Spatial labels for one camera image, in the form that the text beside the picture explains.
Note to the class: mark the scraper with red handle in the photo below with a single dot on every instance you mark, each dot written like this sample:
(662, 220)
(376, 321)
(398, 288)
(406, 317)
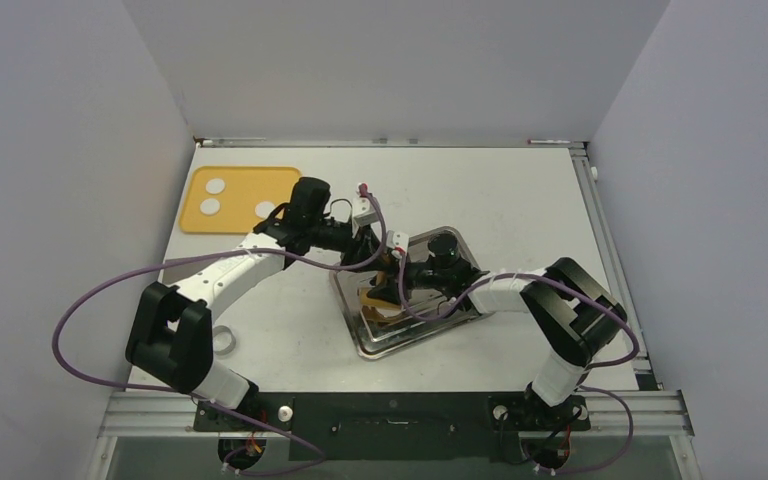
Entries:
(174, 274)

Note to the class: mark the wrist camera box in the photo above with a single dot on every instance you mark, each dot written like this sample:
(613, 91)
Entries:
(363, 213)
(397, 244)

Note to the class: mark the stainless steel tray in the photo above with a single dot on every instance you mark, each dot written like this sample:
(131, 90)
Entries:
(374, 341)

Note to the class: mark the white dough disc lower left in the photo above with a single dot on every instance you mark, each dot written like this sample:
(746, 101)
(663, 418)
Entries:
(210, 206)

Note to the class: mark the aluminium frame rail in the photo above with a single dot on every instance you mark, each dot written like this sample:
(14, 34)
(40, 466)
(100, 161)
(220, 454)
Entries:
(618, 285)

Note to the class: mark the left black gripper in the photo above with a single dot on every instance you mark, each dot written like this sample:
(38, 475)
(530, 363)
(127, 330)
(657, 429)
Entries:
(360, 248)

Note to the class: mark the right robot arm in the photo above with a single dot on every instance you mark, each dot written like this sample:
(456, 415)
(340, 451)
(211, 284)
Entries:
(577, 316)

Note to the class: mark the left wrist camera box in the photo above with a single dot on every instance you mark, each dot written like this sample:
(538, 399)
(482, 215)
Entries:
(363, 213)

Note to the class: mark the metal ring cutter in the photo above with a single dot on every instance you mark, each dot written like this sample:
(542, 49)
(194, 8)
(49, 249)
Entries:
(224, 340)

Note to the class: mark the wooden rolling pin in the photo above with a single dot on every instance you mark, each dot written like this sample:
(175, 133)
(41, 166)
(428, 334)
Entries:
(379, 311)

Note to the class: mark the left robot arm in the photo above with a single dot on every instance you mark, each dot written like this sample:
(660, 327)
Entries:
(172, 334)

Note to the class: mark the white dough disc upper left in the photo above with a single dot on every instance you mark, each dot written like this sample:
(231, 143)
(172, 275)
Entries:
(215, 186)

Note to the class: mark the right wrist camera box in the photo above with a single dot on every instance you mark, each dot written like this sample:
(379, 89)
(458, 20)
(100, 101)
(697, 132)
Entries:
(397, 244)

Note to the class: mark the yellow plastic tray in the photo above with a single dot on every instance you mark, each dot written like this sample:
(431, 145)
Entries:
(245, 187)

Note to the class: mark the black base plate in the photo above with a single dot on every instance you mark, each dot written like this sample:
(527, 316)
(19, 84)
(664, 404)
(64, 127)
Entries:
(420, 426)

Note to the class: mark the white dough disc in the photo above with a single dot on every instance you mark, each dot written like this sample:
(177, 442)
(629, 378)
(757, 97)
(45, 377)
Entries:
(263, 209)
(215, 186)
(210, 206)

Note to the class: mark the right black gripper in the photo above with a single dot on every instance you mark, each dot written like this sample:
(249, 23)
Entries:
(389, 288)

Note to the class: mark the white dough disc right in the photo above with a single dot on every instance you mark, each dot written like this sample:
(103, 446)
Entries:
(263, 209)

